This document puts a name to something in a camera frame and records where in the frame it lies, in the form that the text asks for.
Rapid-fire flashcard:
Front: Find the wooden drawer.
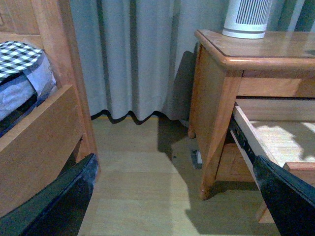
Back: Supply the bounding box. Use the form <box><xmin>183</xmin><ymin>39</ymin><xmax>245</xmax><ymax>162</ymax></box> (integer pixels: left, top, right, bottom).
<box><xmin>215</xmin><ymin>143</ymin><xmax>255</xmax><ymax>182</ymax></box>
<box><xmin>229</xmin><ymin>98</ymin><xmax>315</xmax><ymax>185</ymax></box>

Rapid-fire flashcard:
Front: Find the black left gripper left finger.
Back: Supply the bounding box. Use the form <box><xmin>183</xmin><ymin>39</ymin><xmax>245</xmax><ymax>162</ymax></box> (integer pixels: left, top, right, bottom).
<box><xmin>0</xmin><ymin>153</ymin><xmax>98</xmax><ymax>236</ymax></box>

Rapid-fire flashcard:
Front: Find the wooden bed frame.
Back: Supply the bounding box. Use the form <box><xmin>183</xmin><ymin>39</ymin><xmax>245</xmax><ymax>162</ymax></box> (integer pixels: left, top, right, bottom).
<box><xmin>0</xmin><ymin>0</ymin><xmax>97</xmax><ymax>215</ymax></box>

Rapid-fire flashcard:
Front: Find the wooden nightstand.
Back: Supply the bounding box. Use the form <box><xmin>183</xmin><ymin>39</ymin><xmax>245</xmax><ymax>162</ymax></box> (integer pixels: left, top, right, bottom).
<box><xmin>188</xmin><ymin>29</ymin><xmax>315</xmax><ymax>224</ymax></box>

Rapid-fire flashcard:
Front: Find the floor power socket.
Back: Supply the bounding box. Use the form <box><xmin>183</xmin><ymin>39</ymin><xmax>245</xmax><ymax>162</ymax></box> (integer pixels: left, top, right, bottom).
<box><xmin>191</xmin><ymin>150</ymin><xmax>203</xmax><ymax>169</ymax></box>

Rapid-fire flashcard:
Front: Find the black white checkered sheet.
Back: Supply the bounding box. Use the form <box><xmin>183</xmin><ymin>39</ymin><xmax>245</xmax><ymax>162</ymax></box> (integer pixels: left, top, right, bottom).
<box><xmin>0</xmin><ymin>41</ymin><xmax>44</xmax><ymax>84</ymax></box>

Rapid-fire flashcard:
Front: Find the grey mattress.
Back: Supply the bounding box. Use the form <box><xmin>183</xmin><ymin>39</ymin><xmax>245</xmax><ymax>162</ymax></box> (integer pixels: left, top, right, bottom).
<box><xmin>0</xmin><ymin>54</ymin><xmax>57</xmax><ymax>136</ymax></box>

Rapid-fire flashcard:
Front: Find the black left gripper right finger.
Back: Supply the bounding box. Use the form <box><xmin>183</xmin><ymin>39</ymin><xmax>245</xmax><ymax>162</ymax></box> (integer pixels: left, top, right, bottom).
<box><xmin>252</xmin><ymin>155</ymin><xmax>315</xmax><ymax>236</ymax></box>

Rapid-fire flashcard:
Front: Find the white ribbed air purifier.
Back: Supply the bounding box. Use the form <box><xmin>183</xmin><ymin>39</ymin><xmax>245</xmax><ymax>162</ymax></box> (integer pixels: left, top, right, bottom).
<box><xmin>222</xmin><ymin>0</ymin><xmax>272</xmax><ymax>39</ymax></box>

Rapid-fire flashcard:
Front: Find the grey curtain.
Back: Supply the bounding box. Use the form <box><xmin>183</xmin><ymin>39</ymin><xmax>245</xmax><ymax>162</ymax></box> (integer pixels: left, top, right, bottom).
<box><xmin>69</xmin><ymin>0</ymin><xmax>315</xmax><ymax>125</ymax></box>

